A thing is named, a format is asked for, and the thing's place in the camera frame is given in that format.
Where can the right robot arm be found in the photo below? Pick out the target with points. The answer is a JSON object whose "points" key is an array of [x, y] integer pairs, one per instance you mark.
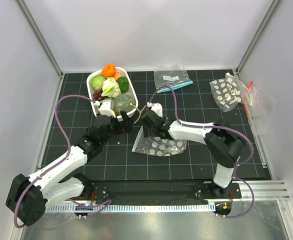
{"points": [[224, 143]]}

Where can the white perforated plastic basket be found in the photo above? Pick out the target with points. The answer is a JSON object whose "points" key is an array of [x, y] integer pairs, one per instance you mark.
{"points": [[96, 104]]}

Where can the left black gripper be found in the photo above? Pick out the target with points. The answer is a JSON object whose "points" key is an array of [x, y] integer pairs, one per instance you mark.
{"points": [[125, 127]]}

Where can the green netted melon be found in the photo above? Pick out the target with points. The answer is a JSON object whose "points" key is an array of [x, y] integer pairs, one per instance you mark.
{"points": [[126, 103]]}

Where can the green cabbage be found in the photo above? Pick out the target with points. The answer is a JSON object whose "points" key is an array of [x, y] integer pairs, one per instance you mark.
{"points": [[97, 82]]}

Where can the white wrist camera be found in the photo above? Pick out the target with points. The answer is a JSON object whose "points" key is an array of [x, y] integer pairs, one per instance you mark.
{"points": [[155, 107], [107, 109]]}

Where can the orange tangerine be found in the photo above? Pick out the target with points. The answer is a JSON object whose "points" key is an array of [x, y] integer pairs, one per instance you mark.
{"points": [[109, 70]]}

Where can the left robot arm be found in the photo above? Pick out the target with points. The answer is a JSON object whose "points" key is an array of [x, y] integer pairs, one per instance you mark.
{"points": [[29, 196]]}

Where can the orange carrot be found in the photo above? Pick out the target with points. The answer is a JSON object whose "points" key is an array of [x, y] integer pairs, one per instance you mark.
{"points": [[117, 76]]}

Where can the aluminium front rail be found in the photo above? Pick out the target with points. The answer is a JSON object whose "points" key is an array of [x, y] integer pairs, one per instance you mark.
{"points": [[73, 208]]}

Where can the blue zipper clear bag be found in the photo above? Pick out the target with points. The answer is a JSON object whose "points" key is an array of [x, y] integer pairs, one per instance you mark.
{"points": [[173, 77]]}

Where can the orange zipper clear bag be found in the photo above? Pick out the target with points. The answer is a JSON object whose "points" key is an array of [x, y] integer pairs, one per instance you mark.
{"points": [[259, 113]]}

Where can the white cauliflower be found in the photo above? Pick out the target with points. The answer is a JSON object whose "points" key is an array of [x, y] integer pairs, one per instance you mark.
{"points": [[110, 88]]}

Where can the green bell pepper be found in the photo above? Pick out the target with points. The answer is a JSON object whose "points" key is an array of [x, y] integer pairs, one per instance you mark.
{"points": [[123, 84]]}

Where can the dark red grapes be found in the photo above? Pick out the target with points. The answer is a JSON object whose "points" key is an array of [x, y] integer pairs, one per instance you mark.
{"points": [[97, 95]]}

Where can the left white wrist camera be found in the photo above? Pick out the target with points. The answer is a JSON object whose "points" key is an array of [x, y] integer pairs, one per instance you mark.
{"points": [[107, 109]]}

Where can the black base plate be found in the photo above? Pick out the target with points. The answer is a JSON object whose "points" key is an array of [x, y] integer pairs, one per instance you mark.
{"points": [[163, 192]]}

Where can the white dotted zip bag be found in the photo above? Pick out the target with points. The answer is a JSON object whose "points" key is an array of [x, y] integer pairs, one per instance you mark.
{"points": [[155, 146]]}

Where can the black grid mat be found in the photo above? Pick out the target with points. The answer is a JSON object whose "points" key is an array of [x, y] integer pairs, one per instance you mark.
{"points": [[193, 103]]}

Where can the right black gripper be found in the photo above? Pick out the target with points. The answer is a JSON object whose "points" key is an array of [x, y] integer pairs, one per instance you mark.
{"points": [[146, 129]]}

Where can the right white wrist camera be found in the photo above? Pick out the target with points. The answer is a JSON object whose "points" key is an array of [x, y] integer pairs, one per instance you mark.
{"points": [[155, 107]]}

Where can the green cucumber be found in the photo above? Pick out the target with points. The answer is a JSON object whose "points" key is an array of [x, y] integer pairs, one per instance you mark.
{"points": [[108, 99]]}

